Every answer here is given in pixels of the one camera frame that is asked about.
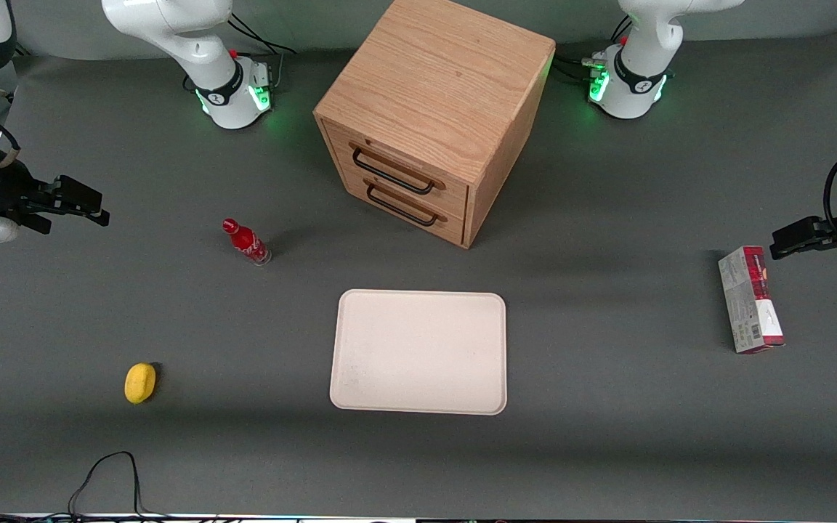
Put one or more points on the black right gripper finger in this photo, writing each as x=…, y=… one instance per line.
x=81, y=196
x=37, y=211

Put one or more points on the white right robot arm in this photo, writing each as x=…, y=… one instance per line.
x=171, y=22

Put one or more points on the wooden drawer cabinet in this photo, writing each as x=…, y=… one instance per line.
x=447, y=73

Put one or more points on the red tartan cookie box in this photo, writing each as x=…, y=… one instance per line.
x=749, y=305

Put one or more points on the red soda bottle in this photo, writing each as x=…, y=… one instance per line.
x=245, y=241

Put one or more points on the yellow lemon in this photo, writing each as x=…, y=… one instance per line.
x=140, y=383

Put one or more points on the cream rectangular tray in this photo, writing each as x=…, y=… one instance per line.
x=418, y=352

